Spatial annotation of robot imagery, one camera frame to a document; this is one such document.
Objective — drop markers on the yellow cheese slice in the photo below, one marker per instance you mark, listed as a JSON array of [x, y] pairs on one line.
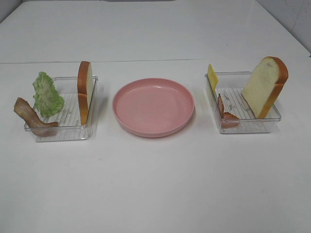
[[212, 77]]

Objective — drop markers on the bacon strip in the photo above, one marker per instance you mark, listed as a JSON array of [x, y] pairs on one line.
[[228, 117], [26, 112]]

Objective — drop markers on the bread slice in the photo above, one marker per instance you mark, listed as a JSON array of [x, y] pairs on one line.
[[85, 89], [265, 85]]

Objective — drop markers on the green lettuce leaf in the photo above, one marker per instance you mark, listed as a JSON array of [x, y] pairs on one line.
[[47, 99]]

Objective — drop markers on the pink round plate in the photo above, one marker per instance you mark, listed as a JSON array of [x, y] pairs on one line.
[[153, 107]]

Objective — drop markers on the right clear plastic tray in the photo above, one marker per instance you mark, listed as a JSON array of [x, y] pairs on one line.
[[229, 88]]

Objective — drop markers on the clear plastic tray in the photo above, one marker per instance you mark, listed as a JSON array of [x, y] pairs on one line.
[[69, 120], [229, 88]]

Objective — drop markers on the left clear plastic tray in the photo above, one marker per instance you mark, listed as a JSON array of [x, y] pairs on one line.
[[69, 120]]

